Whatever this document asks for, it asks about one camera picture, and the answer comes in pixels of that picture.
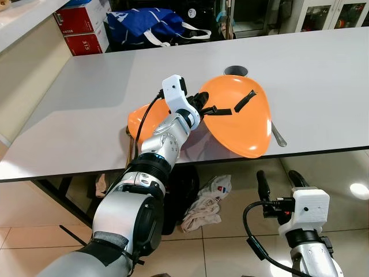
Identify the orange plate with black marks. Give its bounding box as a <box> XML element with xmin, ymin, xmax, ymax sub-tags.
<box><xmin>199</xmin><ymin>75</ymin><xmax>273</xmax><ymax>159</ymax></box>

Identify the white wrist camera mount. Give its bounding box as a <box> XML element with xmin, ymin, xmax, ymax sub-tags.
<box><xmin>161</xmin><ymin>75</ymin><xmax>201</xmax><ymax>129</ymax></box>
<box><xmin>278</xmin><ymin>188</ymin><xmax>330</xmax><ymax>234</ymax></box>

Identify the red cardboard box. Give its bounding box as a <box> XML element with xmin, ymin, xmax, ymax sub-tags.
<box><xmin>55</xmin><ymin>2</ymin><xmax>108</xmax><ymax>35</ymax></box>
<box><xmin>63</xmin><ymin>29</ymin><xmax>110</xmax><ymax>57</ymax></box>

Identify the glass door cabinet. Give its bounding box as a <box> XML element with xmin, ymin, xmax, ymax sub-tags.
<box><xmin>228</xmin><ymin>0</ymin><xmax>369</xmax><ymax>35</ymax></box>

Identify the blue bag with white straps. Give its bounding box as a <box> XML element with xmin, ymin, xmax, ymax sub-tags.
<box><xmin>107</xmin><ymin>8</ymin><xmax>212</xmax><ymax>49</ymax></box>

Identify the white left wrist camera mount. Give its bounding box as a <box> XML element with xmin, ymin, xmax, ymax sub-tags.
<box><xmin>161</xmin><ymin>75</ymin><xmax>201</xmax><ymax>129</ymax></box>

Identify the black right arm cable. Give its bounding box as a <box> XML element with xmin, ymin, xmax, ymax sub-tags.
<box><xmin>242</xmin><ymin>199</ymin><xmax>312</xmax><ymax>277</ymax></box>

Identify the grey table cable grommet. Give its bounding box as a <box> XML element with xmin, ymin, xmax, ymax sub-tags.
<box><xmin>224</xmin><ymin>65</ymin><xmax>249</xmax><ymax>78</ymax></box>

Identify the white crumpled plastic bag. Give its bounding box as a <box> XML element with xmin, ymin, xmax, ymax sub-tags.
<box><xmin>182</xmin><ymin>175</ymin><xmax>232</xmax><ymax>233</ymax></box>

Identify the black bag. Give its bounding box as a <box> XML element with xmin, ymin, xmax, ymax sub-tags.
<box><xmin>161</xmin><ymin>167</ymin><xmax>200</xmax><ymax>235</ymax></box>

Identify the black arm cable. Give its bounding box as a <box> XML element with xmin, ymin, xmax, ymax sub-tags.
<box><xmin>124</xmin><ymin>89</ymin><xmax>168</xmax><ymax>168</ymax></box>
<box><xmin>242</xmin><ymin>199</ymin><xmax>312</xmax><ymax>277</ymax></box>

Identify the black table leg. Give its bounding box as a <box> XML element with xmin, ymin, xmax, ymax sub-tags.
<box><xmin>32</xmin><ymin>178</ymin><xmax>96</xmax><ymax>229</ymax></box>

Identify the grey metal cutlery handle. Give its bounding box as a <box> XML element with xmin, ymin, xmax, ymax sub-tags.
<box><xmin>271</xmin><ymin>121</ymin><xmax>288</xmax><ymax>148</ymax></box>

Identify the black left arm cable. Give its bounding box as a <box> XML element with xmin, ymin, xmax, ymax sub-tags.
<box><xmin>124</xmin><ymin>89</ymin><xmax>168</xmax><ymax>168</ymax></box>

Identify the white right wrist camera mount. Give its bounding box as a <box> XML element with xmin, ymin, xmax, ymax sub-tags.
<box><xmin>278</xmin><ymin>188</ymin><xmax>330</xmax><ymax>234</ymax></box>

